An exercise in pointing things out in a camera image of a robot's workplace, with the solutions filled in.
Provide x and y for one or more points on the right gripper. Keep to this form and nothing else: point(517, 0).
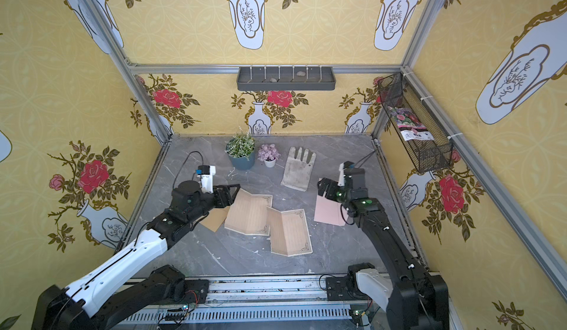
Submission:
point(332, 189)

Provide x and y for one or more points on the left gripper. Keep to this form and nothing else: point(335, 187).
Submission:
point(222, 196)

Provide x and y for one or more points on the pink envelope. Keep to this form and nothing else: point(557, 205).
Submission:
point(328, 212)

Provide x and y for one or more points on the brown kraft envelope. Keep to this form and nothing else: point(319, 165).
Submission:
point(215, 219)

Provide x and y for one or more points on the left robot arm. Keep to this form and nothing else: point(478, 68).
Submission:
point(96, 301)

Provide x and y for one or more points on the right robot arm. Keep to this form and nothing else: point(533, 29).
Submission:
point(412, 298)

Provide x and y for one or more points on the green plant in blue pot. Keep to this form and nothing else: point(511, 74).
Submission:
point(241, 151)

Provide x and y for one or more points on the dirty white work glove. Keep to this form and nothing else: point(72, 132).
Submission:
point(298, 169)

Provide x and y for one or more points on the purple flowers in white pot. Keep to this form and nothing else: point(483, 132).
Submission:
point(268, 154)

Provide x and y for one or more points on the seed packet in basket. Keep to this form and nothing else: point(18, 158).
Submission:
point(410, 127)

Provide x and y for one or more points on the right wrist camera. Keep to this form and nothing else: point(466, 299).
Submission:
point(342, 168)

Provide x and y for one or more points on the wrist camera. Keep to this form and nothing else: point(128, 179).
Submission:
point(342, 168)
point(206, 177)

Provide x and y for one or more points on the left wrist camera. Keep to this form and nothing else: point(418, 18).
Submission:
point(206, 177)

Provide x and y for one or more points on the black wire mesh basket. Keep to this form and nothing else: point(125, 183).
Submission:
point(426, 143)

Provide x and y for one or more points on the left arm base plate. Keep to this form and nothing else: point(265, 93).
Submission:
point(192, 291)

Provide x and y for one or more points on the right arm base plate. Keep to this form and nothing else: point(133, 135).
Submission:
point(340, 288)

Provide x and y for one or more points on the grey wall shelf tray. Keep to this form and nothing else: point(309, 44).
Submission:
point(257, 78)

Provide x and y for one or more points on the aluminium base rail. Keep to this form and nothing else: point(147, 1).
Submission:
point(263, 299)

